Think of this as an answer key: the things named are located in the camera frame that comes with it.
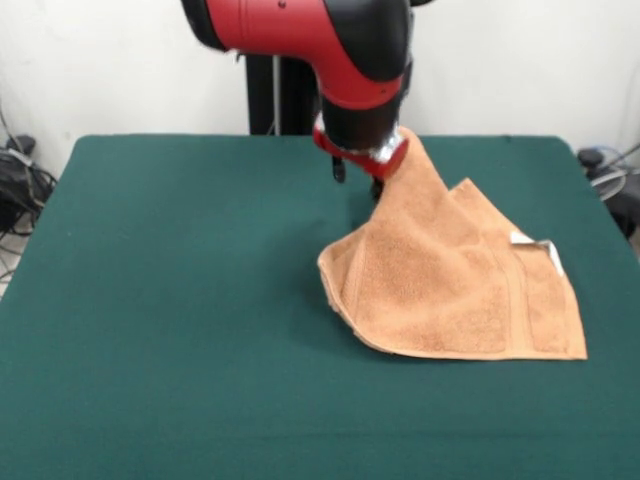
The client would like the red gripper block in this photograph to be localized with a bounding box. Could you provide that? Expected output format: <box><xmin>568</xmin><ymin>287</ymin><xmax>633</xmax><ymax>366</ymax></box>
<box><xmin>312</xmin><ymin>113</ymin><xmax>411</xmax><ymax>201</ymax></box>

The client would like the tan terry towel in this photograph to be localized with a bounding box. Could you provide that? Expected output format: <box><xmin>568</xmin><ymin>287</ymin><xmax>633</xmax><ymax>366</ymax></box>
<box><xmin>317</xmin><ymin>127</ymin><xmax>589</xmax><ymax>361</ymax></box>

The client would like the dark green table cloth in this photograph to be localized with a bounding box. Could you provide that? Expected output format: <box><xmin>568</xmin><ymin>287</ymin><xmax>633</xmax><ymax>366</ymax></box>
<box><xmin>0</xmin><ymin>133</ymin><xmax>640</xmax><ymax>480</ymax></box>

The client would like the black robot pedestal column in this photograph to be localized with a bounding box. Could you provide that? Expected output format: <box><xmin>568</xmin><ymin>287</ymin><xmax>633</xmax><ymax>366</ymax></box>
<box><xmin>235</xmin><ymin>0</ymin><xmax>416</xmax><ymax>136</ymax></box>

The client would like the black cable bundle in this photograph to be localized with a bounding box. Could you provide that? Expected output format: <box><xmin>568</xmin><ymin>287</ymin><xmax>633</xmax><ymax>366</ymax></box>
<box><xmin>577</xmin><ymin>144</ymin><xmax>640</xmax><ymax>239</ymax></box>
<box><xmin>0</xmin><ymin>133</ymin><xmax>59</xmax><ymax>239</ymax></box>

